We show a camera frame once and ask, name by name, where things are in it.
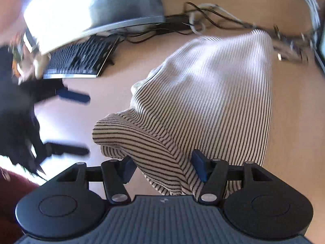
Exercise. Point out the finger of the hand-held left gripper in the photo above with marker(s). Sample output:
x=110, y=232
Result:
x=71, y=150
x=76, y=97

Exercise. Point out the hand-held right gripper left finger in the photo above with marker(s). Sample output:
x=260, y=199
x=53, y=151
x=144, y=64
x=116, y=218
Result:
x=128, y=169

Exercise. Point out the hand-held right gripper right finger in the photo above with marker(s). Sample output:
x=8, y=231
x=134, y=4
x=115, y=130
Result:
x=199, y=165

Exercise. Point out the beige striped garment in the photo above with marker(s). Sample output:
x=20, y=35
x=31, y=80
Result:
x=208, y=101

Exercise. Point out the black computer keyboard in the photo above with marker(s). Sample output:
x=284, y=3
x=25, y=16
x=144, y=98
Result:
x=78, y=56

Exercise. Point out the dark red cloth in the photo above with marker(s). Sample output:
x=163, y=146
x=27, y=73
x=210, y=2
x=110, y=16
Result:
x=10, y=208

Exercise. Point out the black curved computer monitor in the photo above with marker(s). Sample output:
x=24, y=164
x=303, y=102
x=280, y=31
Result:
x=88, y=5

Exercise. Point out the white computer tower case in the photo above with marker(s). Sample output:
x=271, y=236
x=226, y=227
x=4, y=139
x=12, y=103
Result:
x=321, y=56

